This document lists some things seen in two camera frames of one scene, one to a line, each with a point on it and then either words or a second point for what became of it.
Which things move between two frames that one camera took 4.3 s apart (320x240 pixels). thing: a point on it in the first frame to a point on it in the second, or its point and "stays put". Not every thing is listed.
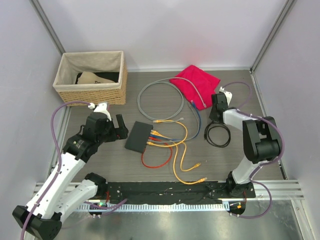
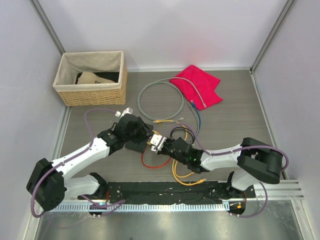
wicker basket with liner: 95,77 stays put
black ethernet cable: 206,134 to 183,128
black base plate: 175,192 stays put
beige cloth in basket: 89,78 stays put
